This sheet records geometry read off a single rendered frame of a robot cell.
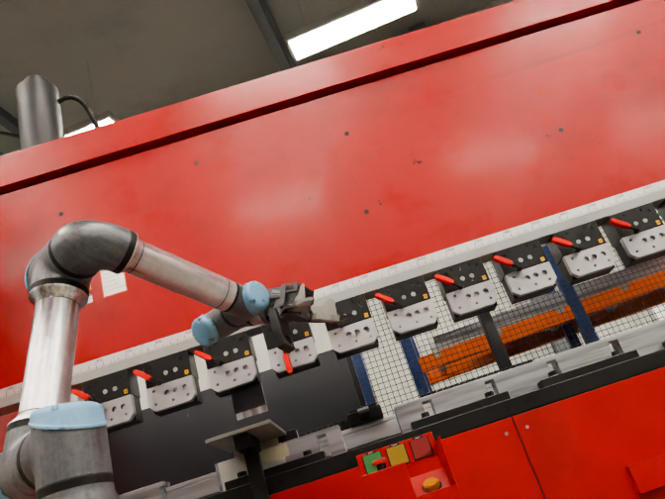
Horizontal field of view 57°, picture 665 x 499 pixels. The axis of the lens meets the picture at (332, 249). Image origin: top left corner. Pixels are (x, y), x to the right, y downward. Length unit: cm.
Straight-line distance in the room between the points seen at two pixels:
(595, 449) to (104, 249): 135
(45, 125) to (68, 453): 189
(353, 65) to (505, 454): 149
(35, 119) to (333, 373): 159
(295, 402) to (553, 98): 150
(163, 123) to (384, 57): 88
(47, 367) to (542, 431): 126
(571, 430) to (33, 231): 190
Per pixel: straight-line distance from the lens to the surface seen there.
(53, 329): 133
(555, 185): 223
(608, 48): 262
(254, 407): 199
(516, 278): 205
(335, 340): 196
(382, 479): 146
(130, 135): 247
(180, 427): 258
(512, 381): 197
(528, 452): 182
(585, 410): 187
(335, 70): 244
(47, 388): 127
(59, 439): 109
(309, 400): 248
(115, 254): 131
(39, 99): 288
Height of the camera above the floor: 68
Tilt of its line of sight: 24 degrees up
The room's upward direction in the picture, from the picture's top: 18 degrees counter-clockwise
